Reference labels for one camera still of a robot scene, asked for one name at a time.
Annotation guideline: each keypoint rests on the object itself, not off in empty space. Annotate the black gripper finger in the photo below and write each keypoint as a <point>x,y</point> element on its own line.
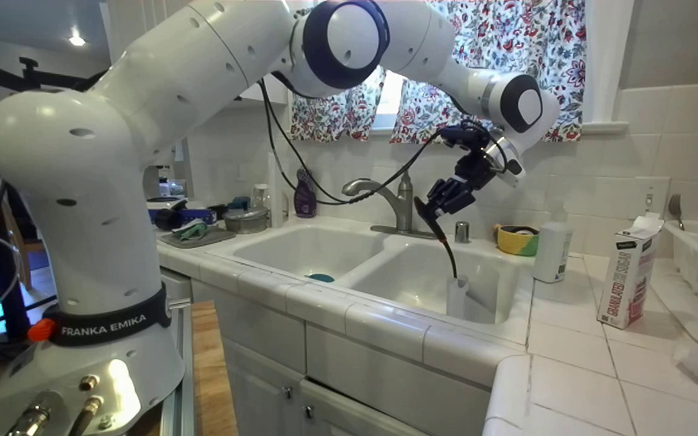
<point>445,198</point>

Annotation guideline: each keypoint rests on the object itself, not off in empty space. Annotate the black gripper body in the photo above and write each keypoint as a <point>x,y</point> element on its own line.
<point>485,155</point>

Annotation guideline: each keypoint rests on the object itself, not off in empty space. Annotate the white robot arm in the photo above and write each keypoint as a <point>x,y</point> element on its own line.
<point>105,355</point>

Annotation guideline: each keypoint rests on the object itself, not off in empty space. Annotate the small metal cup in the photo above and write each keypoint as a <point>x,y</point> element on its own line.
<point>461,232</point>

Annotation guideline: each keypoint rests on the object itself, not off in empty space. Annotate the metal faucet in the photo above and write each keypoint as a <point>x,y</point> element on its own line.
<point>399,201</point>

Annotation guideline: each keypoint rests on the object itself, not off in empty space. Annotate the white double sink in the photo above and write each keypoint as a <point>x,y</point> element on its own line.
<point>472,284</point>

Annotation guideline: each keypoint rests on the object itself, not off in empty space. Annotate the white cylindrical canister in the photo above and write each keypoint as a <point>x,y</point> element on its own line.
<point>553,249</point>

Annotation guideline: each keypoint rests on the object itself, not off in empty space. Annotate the purple soap bottle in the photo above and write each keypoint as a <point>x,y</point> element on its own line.
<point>302,199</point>

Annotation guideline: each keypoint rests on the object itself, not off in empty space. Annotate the floral curtain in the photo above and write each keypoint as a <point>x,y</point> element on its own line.
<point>538,37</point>

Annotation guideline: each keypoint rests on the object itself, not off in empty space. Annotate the white carton with red print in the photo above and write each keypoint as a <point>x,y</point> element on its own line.
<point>628,272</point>

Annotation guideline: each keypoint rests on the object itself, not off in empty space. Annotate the white lower cabinets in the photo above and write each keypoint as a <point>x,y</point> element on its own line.
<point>290,378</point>

